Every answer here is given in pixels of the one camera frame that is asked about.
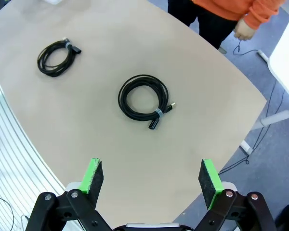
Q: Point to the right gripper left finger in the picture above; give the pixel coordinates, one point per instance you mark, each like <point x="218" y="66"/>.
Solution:
<point x="92" y="176"/>

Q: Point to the orange-sleeved left forearm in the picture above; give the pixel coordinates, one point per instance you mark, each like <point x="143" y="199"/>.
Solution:
<point x="262" y="12"/>

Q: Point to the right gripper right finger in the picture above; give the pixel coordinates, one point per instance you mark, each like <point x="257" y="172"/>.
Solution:
<point x="209" y="181"/>

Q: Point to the person's left hand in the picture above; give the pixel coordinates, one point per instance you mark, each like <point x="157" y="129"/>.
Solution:
<point x="244" y="30"/>

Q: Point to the person in orange hoodie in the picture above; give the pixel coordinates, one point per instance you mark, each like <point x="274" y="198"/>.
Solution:
<point x="207" y="19"/>

